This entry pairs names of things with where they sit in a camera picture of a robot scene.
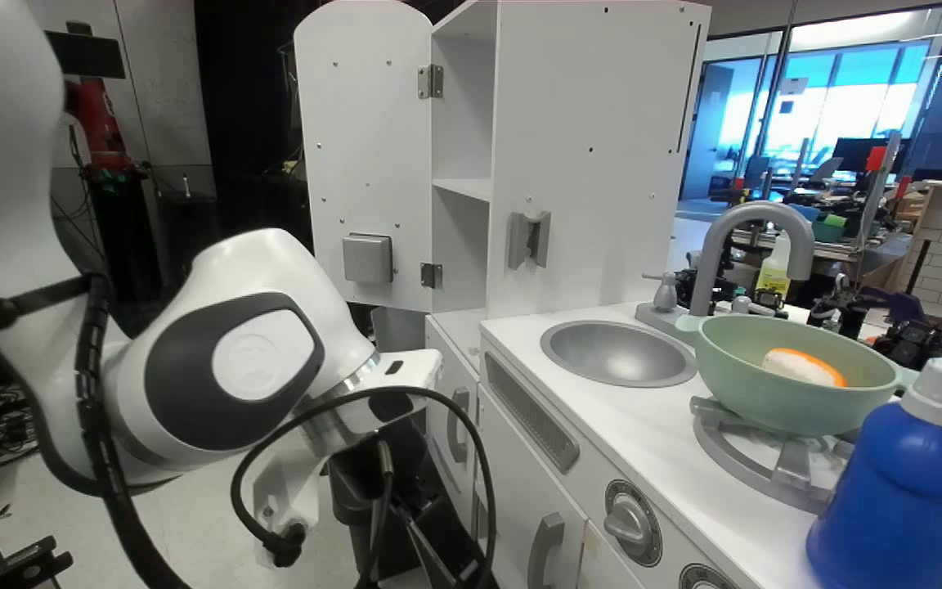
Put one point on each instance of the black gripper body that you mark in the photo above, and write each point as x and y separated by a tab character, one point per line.
393	501

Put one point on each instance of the red robot arm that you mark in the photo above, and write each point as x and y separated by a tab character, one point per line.
96	119

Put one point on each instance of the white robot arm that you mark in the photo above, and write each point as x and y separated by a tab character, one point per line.
231	362

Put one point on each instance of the tall white cabinet door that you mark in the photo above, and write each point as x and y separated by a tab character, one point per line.
368	152

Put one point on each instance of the yellow soap bottle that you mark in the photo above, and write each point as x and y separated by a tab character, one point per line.
779	272

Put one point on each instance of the blue detergent bottle white cap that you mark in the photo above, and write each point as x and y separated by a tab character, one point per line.
908	501

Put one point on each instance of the grey metal door hinge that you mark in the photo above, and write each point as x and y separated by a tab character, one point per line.
431	277
431	81

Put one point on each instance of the grey round oven knob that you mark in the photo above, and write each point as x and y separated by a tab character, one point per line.
702	580
633	524

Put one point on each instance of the silver sink basin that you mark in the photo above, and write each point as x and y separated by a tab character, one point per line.
619	353

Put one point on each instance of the grey tap knob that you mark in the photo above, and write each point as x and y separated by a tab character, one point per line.
664	295

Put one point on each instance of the grey stove burner grate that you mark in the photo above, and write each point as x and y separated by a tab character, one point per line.
761	467

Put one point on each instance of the green bowl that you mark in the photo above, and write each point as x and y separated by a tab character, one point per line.
766	404

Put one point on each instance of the white toy kitchen playset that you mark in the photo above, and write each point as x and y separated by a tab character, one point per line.
603	143

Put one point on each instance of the orange white toy bread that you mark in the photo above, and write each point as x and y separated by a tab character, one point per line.
803	368

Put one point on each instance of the grey toy faucet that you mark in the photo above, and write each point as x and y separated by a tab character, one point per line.
755	218

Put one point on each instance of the black device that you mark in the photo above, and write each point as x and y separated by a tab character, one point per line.
915	342

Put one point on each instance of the small black monitor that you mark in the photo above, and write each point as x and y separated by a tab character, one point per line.
82	53

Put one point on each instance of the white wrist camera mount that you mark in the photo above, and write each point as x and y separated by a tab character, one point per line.
275	480

